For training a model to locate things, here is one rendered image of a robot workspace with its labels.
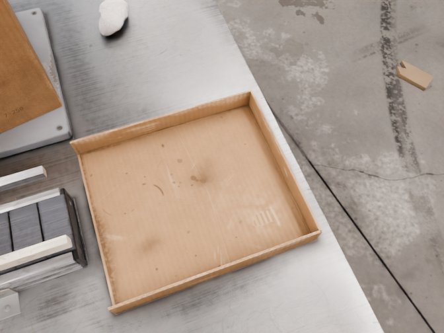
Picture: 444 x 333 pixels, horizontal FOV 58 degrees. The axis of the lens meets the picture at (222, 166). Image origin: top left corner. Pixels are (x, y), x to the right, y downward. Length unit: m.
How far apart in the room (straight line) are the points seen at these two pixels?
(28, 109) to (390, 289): 1.26
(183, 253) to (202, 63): 0.35
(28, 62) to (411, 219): 1.39
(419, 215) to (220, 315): 1.21
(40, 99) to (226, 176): 0.31
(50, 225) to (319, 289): 0.38
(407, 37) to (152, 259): 1.82
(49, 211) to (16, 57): 0.21
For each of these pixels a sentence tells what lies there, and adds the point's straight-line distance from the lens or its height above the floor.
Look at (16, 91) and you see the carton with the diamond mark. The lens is 0.66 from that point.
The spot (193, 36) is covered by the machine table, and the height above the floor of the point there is 0.83.
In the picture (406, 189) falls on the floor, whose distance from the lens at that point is 1.70.
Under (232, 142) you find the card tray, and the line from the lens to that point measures 0.65.
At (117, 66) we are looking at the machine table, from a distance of 0.77.
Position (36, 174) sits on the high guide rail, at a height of 0.96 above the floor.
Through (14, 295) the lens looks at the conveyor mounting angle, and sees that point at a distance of 0.63.
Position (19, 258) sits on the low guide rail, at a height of 0.91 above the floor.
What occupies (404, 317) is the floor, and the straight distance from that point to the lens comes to 1.54.
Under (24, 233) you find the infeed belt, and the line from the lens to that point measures 0.60.
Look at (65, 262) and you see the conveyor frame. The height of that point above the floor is 0.88.
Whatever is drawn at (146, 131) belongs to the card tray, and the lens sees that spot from 0.66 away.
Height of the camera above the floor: 1.40
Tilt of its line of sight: 63 degrees down
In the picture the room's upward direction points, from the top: 3 degrees clockwise
